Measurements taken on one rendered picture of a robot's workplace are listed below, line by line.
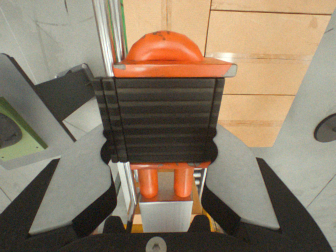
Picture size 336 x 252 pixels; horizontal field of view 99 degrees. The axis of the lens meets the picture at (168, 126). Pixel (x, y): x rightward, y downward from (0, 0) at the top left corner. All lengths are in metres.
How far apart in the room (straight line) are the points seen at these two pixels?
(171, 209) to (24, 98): 0.82
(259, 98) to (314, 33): 0.39
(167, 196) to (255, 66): 0.89
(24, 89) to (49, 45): 0.84
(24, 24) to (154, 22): 1.17
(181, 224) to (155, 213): 0.04
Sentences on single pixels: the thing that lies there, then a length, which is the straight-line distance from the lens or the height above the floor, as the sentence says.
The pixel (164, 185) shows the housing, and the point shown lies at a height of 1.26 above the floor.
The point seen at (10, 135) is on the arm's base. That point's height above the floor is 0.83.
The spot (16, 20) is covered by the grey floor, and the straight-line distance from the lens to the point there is 1.79.
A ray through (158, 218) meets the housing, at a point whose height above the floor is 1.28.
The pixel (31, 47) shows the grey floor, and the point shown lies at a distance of 1.76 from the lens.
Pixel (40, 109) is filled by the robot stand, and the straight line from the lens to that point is 0.89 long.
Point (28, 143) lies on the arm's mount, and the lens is 1.01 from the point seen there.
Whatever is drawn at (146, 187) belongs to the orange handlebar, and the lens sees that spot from 0.17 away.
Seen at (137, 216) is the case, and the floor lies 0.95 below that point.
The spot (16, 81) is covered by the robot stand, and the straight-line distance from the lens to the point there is 0.89.
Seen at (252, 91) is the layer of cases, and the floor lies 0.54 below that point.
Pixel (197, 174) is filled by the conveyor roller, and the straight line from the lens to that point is 1.29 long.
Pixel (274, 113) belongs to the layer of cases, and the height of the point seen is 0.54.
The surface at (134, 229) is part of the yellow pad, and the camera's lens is 0.54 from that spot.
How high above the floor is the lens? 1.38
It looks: 60 degrees down
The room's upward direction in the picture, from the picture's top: 177 degrees clockwise
